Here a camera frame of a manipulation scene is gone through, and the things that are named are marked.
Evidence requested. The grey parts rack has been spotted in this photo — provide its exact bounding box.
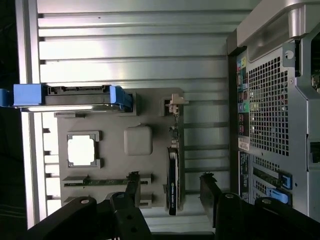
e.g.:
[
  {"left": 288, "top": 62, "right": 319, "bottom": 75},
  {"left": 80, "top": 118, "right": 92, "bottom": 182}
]
[{"left": 53, "top": 87, "right": 186, "bottom": 210}]

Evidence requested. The silver CPU chip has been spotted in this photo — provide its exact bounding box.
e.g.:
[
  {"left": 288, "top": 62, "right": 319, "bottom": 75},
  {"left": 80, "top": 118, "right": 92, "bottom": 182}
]
[{"left": 66, "top": 134, "right": 98, "bottom": 168}]

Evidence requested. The hard disk in blue caddy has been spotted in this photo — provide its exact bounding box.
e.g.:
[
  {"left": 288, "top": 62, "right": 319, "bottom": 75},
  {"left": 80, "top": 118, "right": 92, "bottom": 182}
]
[{"left": 0, "top": 83, "right": 134, "bottom": 114}]

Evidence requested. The silver open PC case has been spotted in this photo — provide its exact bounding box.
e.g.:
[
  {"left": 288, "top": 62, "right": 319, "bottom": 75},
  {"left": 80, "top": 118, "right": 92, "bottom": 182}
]
[{"left": 226, "top": 0, "right": 320, "bottom": 225}]

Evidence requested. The green RAM stick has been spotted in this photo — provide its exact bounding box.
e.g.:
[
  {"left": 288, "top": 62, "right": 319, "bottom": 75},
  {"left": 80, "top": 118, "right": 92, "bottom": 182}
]
[{"left": 63, "top": 176, "right": 131, "bottom": 187}]

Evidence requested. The blue card retention clip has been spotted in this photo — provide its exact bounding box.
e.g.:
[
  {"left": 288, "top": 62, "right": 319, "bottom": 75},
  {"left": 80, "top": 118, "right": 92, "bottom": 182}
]
[
  {"left": 265, "top": 187, "right": 291, "bottom": 206},
  {"left": 279, "top": 172, "right": 294, "bottom": 191}
]

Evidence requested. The graphics card with black shroud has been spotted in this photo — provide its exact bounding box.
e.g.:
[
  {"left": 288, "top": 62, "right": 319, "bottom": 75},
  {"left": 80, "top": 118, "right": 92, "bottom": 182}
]
[{"left": 163, "top": 92, "right": 190, "bottom": 216}]

